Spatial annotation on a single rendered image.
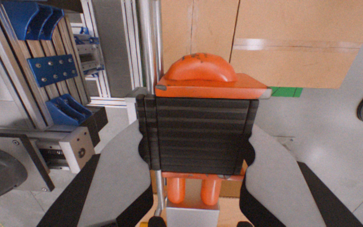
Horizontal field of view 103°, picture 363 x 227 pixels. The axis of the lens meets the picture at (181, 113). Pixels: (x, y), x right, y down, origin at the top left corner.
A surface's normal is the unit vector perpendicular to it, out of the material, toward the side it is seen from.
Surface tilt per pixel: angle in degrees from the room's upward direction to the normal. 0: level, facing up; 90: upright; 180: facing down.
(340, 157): 0
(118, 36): 0
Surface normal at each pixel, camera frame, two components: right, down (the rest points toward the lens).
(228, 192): 0.00, -0.90
